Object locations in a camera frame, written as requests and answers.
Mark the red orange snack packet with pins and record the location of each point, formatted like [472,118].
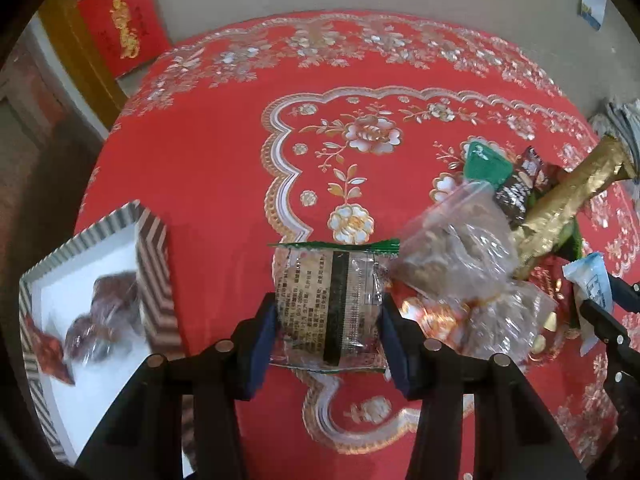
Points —
[47,355]

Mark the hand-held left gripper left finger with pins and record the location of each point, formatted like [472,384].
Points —
[261,356]

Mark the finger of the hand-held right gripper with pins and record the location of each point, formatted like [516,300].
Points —
[625,294]
[607,327]

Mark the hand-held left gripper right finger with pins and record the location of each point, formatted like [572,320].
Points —
[400,357]

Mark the clear plastic snack bag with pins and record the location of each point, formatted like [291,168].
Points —
[450,245]

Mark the wall calendar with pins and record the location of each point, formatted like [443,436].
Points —
[594,2]

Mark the striped cardboard box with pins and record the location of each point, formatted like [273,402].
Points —
[152,260]

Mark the dark brown coffee stick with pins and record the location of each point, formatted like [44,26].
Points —
[517,190]

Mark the small green packet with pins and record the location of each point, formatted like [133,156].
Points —
[487,165]

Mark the red gold snack packet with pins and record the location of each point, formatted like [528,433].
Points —
[547,285]

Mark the yellow door frame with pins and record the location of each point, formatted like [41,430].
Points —
[80,60]

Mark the clear green-edged snack packet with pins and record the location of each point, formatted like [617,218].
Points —
[320,300]

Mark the red gold-print wall poster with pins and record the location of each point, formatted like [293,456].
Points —
[125,15]

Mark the red floral tablecloth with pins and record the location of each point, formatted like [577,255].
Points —
[210,170]

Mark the light blue white packet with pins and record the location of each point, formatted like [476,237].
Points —
[592,285]

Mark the green snack packet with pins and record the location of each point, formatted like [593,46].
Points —
[575,240]

